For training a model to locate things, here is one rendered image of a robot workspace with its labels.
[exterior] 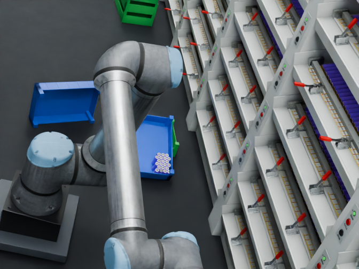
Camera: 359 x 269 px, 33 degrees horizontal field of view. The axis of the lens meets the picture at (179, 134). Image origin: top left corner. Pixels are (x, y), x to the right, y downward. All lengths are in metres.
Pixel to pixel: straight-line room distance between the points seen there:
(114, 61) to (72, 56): 1.78
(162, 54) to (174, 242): 0.54
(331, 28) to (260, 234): 0.78
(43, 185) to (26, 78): 1.10
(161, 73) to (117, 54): 0.14
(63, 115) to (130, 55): 1.34
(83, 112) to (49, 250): 0.92
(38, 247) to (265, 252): 0.82
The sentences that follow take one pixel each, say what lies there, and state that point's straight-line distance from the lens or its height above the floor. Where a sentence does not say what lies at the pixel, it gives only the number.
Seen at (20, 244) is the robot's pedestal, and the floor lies 0.06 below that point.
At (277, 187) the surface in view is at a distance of 2.18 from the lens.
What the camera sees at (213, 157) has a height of 0.14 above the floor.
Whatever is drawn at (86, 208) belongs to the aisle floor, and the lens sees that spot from 2.57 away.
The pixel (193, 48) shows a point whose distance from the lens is 3.48.
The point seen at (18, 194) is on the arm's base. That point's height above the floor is 0.21.
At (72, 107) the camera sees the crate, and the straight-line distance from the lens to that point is 2.99.
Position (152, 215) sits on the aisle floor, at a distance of 2.63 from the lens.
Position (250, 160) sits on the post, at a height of 0.44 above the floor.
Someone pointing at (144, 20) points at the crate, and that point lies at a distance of 3.91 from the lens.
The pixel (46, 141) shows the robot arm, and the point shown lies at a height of 0.43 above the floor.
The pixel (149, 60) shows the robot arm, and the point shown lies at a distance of 1.71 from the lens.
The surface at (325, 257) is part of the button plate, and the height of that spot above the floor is 0.67.
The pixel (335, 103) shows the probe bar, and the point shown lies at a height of 0.93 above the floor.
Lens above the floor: 1.84
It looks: 36 degrees down
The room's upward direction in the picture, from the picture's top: 21 degrees clockwise
